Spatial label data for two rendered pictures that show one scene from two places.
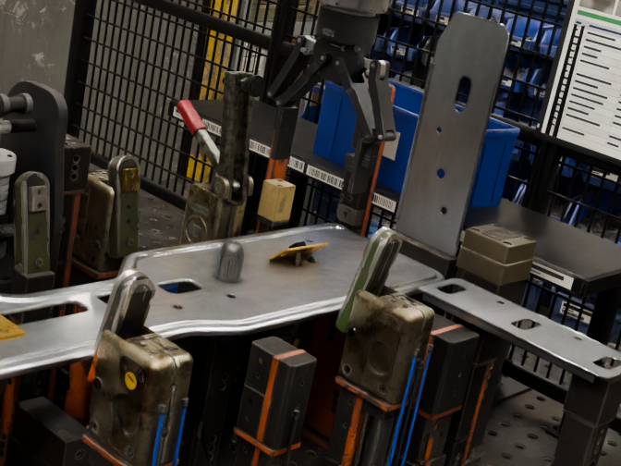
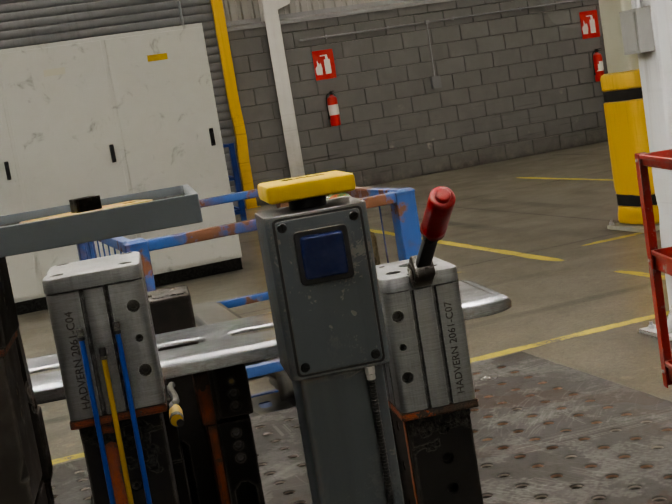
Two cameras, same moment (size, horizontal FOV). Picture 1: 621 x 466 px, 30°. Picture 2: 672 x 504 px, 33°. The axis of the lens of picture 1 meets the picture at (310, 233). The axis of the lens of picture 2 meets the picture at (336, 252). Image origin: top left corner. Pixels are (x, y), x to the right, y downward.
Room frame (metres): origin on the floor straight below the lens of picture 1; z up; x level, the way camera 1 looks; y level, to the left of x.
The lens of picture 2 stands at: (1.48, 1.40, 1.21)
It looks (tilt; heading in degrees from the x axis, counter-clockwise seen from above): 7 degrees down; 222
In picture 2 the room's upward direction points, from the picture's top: 9 degrees counter-clockwise
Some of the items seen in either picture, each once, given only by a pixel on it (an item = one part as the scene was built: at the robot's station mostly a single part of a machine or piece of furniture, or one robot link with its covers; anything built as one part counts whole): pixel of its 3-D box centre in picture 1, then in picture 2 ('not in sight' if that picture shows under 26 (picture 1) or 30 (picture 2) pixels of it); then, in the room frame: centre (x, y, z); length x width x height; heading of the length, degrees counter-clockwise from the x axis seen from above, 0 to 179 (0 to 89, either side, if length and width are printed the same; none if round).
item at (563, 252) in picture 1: (387, 180); not in sight; (1.90, -0.11, 1.01); 0.90 x 0.22 x 0.03; 51
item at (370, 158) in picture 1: (377, 149); not in sight; (1.39, -0.06, 1.19); 0.03 x 0.01 x 0.05; 51
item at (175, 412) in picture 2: not in sight; (174, 401); (0.94, 0.72, 1.00); 0.12 x 0.01 x 0.01; 51
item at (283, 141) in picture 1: (285, 133); not in sight; (1.48, 0.06, 1.16); 0.03 x 0.01 x 0.07; 141
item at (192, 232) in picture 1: (198, 302); not in sight; (1.54, 0.14, 0.88); 0.07 x 0.06 x 0.35; 51
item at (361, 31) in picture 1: (343, 46); not in sight; (1.44, 0.01, 1.29); 0.08 x 0.07 x 0.09; 51
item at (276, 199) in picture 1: (257, 300); not in sight; (1.58, 0.06, 0.88); 0.04 x 0.04 x 0.36; 51
